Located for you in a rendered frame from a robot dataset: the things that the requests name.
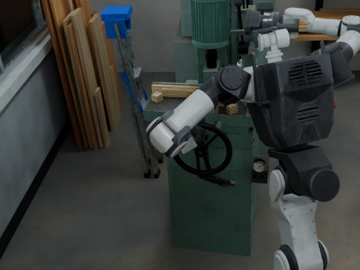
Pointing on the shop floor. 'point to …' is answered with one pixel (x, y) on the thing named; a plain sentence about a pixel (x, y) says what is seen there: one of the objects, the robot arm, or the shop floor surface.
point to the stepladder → (131, 78)
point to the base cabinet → (214, 202)
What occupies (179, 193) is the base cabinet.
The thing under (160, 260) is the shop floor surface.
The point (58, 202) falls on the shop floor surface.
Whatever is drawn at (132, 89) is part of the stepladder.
